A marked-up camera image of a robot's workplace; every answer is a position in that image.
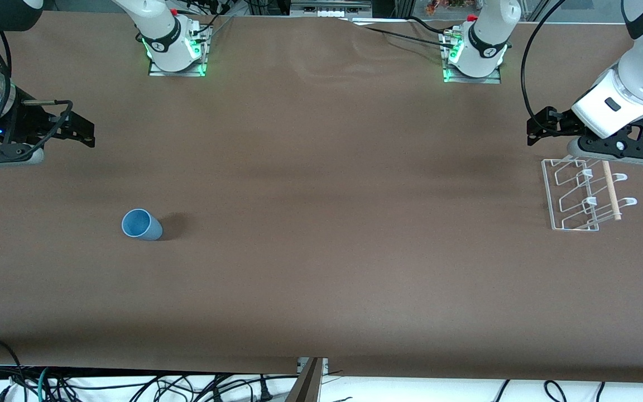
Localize blue plastic cup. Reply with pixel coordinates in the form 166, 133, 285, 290
122, 208, 164, 242

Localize clear acrylic cup rack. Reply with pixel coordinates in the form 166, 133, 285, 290
541, 158, 638, 232

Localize wooden rack rod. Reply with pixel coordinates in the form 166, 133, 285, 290
602, 161, 622, 221

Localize orange dried plant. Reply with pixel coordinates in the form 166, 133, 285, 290
425, 0, 468, 15

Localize brown table cover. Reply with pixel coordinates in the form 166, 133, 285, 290
0, 11, 643, 385

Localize grey power strip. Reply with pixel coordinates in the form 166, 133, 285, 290
291, 0, 372, 18

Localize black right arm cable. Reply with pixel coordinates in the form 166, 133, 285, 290
0, 20, 74, 162

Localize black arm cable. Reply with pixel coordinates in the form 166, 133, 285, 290
521, 0, 569, 121
0, 20, 74, 162

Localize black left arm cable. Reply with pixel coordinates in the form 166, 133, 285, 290
521, 0, 569, 121

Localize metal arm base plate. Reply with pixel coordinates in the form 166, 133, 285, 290
442, 32, 502, 85
148, 25, 210, 78

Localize black cable on table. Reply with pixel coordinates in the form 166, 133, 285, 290
349, 16, 456, 45

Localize tangled black floor cables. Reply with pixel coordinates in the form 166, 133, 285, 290
48, 373, 300, 402

